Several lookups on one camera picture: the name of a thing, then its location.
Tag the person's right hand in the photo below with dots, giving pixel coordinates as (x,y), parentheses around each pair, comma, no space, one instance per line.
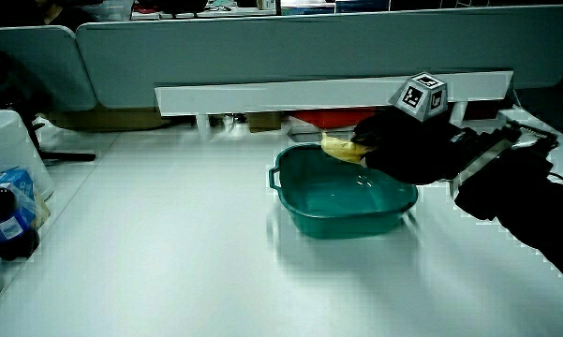
(403,150)

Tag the yellow banana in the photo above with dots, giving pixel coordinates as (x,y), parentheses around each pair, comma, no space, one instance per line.
(341,149)

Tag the green plastic basin plate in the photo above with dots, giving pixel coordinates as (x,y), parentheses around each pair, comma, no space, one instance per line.
(337,196)

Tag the red flat object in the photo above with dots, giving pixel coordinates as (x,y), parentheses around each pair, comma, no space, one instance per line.
(332,117)

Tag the white desk shelf riser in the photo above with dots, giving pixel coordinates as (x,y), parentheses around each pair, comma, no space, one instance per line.
(281,96)

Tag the small brown cardboard box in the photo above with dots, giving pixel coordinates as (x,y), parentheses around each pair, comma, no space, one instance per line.
(263,121)

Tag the large grey desk partition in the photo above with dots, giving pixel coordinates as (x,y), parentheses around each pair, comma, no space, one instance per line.
(262,47)

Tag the flat brown cardboard sheet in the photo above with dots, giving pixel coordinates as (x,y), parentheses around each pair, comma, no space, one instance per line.
(103,119)

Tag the black stand base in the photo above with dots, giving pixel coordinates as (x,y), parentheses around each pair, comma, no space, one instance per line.
(65,156)

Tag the small grey desk partition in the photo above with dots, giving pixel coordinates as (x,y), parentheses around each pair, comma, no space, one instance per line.
(37,65)

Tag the blue snack packet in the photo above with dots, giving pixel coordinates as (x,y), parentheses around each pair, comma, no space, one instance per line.
(21,187)

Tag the white plastic bucket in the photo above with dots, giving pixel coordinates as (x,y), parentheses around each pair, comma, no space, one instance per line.
(4,140)

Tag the dark bottle with blue label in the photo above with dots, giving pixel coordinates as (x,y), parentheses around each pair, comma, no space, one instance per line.
(7,227)

